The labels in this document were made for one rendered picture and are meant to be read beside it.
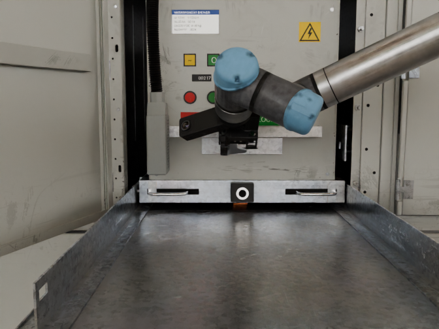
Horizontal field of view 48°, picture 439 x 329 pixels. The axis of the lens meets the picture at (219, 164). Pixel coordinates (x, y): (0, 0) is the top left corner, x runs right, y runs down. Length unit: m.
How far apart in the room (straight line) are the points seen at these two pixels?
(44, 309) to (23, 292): 0.73
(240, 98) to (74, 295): 0.41
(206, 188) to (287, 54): 0.40
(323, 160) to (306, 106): 0.50
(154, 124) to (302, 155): 0.40
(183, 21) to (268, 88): 0.51
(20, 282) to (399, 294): 0.96
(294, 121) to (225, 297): 0.31
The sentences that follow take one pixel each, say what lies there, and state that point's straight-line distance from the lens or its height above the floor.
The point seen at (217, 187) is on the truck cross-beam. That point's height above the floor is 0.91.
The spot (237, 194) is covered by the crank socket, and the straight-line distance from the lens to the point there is 1.27.
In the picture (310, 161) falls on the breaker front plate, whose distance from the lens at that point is 1.32.
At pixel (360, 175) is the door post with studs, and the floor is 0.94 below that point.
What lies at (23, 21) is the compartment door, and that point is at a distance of 1.10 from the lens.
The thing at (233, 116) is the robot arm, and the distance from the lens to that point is 0.92.
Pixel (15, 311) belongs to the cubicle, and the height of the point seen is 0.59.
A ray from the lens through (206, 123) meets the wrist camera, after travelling 0.99.
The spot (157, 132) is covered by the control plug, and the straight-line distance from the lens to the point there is 1.19.
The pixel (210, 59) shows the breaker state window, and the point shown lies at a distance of 1.29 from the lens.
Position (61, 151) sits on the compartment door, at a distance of 1.17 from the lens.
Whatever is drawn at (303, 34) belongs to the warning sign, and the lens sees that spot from 1.31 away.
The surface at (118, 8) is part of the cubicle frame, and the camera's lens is 1.29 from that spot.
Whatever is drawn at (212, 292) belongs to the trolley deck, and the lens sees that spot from 0.76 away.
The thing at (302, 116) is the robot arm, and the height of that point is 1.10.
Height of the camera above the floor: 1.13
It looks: 7 degrees down
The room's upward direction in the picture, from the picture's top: straight up
